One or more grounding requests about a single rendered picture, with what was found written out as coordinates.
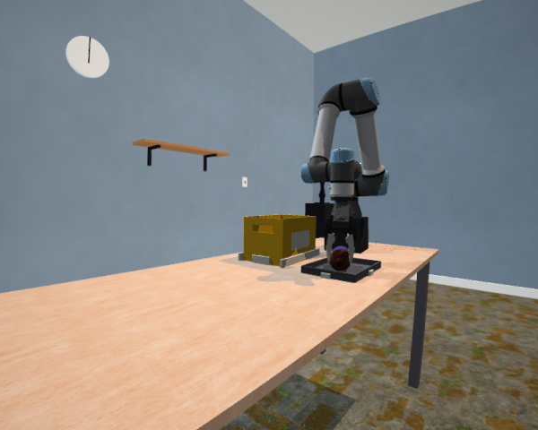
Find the brown glass bottle with blue label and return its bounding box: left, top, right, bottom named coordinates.
left=330, top=245, right=350, bottom=271

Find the yellow divided crate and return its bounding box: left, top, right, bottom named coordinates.
left=244, top=214, right=316, bottom=266

